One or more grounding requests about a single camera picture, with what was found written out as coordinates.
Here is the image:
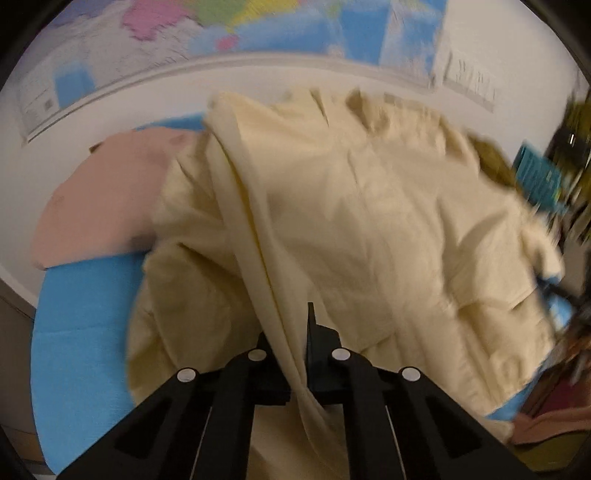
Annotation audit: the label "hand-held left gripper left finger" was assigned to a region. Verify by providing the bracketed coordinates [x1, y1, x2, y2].
[55, 331, 293, 480]

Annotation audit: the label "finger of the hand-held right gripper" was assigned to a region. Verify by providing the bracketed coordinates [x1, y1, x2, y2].
[536, 273, 583, 334]

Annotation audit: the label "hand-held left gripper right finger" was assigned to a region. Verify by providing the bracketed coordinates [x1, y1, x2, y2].
[306, 302, 539, 480]

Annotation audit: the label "cream large garment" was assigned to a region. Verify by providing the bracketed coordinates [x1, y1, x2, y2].
[127, 88, 566, 480]

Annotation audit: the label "hanging yellow-green clothes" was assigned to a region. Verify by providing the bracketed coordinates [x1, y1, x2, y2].
[549, 98, 591, 243]

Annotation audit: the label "pink cloth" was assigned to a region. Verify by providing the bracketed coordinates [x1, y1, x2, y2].
[510, 405, 591, 446]

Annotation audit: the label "teal perforated basket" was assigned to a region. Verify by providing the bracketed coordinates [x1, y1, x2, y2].
[514, 143, 572, 216]

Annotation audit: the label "olive green garment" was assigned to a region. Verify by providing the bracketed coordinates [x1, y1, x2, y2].
[471, 134, 523, 195]

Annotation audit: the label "blue bed sheet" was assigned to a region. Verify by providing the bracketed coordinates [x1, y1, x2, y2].
[30, 113, 573, 476]

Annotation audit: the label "pink pillow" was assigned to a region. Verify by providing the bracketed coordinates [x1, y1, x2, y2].
[31, 128, 204, 271]

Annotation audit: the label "white wall socket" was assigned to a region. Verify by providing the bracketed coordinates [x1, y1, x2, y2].
[480, 78, 501, 112]
[462, 65, 484, 100]
[442, 50, 468, 88]

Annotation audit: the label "colourful wall map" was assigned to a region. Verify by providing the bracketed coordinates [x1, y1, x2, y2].
[16, 0, 451, 144]

